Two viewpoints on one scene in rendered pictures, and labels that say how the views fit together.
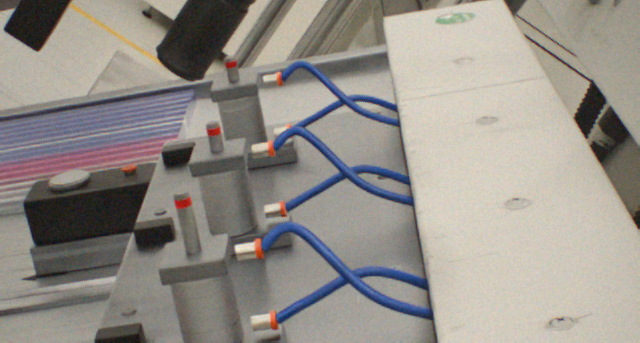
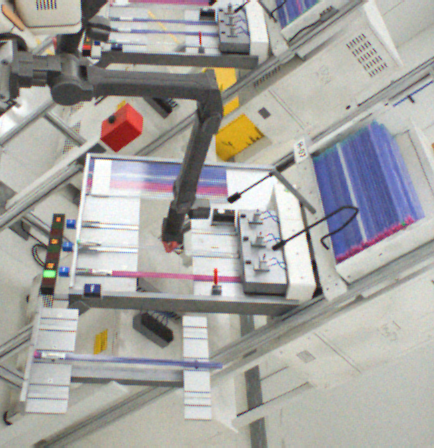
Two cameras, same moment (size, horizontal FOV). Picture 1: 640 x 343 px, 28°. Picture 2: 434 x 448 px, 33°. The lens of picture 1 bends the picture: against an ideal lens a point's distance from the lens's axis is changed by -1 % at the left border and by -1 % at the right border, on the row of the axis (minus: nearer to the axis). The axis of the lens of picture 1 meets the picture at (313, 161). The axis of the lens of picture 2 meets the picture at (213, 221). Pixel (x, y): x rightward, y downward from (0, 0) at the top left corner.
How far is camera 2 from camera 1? 1.90 m
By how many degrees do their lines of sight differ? 25
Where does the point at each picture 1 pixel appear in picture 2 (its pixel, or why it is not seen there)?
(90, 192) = (225, 215)
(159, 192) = (242, 225)
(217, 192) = (259, 240)
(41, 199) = (217, 215)
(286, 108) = (245, 181)
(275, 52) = not seen: outside the picture
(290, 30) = not seen: outside the picture
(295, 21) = not seen: outside the picture
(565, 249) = (302, 264)
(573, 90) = (290, 122)
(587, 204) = (305, 256)
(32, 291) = (213, 229)
